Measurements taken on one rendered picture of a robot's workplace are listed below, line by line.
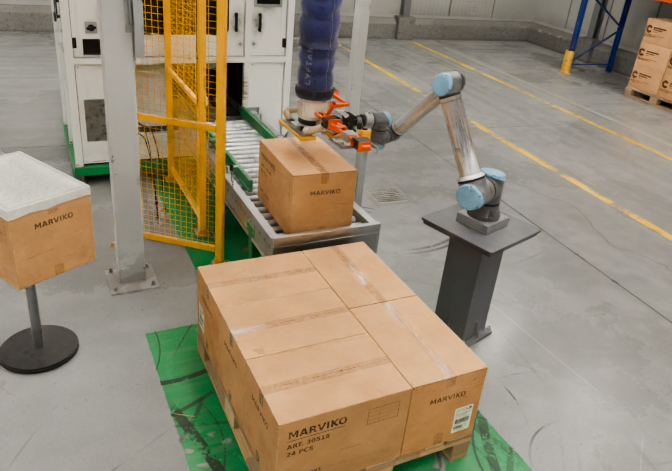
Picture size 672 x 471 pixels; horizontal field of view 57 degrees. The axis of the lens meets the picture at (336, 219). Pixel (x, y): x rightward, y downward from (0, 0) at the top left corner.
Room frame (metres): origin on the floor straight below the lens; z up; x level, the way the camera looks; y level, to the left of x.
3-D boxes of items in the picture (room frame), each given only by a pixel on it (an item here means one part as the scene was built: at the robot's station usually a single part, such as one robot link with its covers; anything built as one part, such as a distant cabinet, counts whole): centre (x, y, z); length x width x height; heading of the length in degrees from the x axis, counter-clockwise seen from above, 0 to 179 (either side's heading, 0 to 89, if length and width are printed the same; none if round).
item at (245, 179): (4.46, 1.00, 0.60); 1.60 x 0.10 x 0.09; 28
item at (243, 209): (4.12, 0.88, 0.50); 2.31 x 0.05 x 0.19; 28
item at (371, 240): (3.24, 0.04, 0.47); 0.70 x 0.03 x 0.15; 118
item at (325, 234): (3.25, 0.04, 0.58); 0.70 x 0.03 x 0.06; 118
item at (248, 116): (4.71, 0.53, 0.60); 1.60 x 0.10 x 0.09; 28
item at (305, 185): (3.55, 0.22, 0.75); 0.60 x 0.40 x 0.40; 27
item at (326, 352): (2.51, -0.02, 0.34); 1.20 x 1.00 x 0.40; 28
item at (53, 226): (2.65, 1.53, 0.82); 0.60 x 0.40 x 0.40; 56
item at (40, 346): (2.65, 1.53, 0.31); 0.40 x 0.40 x 0.62
